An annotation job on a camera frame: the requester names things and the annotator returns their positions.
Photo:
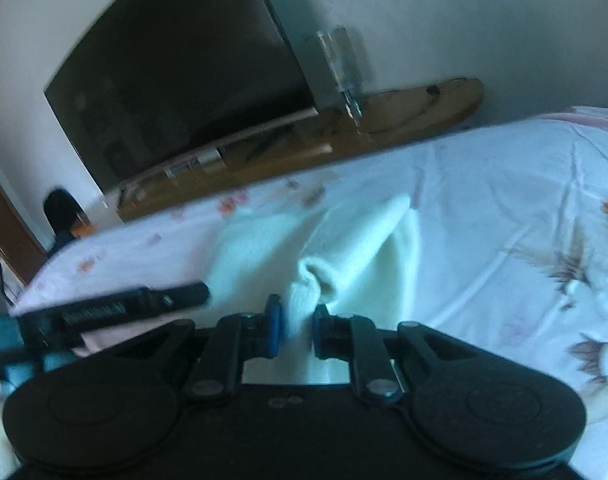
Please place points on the white knit sweater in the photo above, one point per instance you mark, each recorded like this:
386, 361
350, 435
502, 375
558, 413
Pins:
354, 255

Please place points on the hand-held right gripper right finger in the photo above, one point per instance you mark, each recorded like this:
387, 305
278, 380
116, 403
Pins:
320, 330

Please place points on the wooden television table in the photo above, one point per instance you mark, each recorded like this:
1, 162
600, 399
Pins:
394, 110

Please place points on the floral bedsheet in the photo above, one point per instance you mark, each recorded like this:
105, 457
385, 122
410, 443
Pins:
484, 200

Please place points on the silver set-top box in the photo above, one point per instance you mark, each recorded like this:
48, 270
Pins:
191, 164

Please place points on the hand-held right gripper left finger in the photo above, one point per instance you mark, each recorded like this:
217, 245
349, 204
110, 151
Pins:
274, 325

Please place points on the brown wooden door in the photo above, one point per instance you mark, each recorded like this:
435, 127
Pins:
8, 220

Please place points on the orange flat item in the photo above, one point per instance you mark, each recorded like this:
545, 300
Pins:
81, 229

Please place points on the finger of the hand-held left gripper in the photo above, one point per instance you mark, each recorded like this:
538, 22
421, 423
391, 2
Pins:
178, 296

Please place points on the black flat television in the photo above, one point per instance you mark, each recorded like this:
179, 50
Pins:
173, 70

